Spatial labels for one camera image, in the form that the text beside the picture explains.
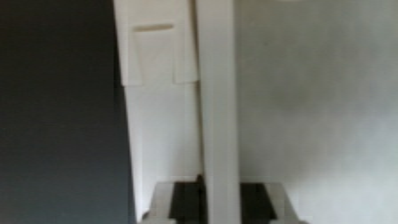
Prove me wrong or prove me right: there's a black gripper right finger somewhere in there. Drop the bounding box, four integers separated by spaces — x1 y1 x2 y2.
240 182 308 224

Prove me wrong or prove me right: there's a white desk tabletop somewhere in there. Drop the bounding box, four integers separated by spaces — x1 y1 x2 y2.
197 0 398 224

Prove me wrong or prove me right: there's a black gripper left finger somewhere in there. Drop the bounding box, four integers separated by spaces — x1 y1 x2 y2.
139 176 206 224

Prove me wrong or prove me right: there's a white L-shaped obstacle fence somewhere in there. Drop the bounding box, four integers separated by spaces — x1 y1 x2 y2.
114 0 203 218

